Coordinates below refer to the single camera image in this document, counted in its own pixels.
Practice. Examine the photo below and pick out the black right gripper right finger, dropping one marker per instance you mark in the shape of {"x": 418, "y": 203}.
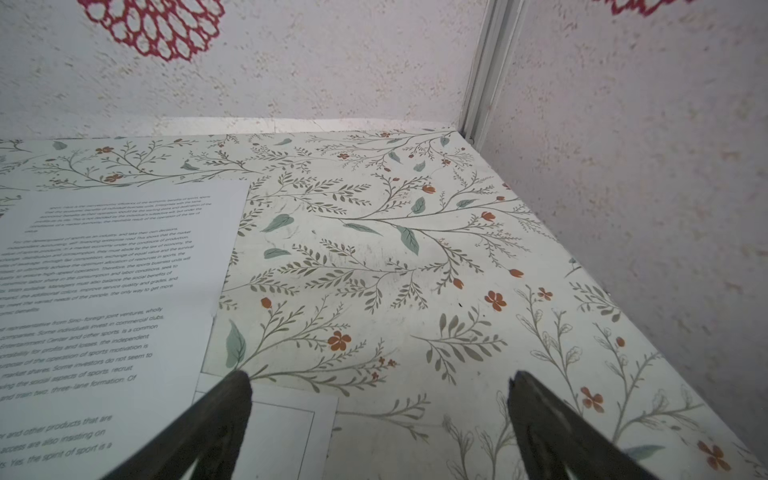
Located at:
{"x": 556, "y": 443}

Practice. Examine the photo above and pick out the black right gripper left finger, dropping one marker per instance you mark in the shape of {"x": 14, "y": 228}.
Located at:
{"x": 202, "y": 443}

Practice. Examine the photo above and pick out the white technical drawing sheet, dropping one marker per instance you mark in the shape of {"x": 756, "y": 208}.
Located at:
{"x": 287, "y": 435}

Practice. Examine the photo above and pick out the white printed text sheet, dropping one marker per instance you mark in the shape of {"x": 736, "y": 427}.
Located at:
{"x": 108, "y": 299}

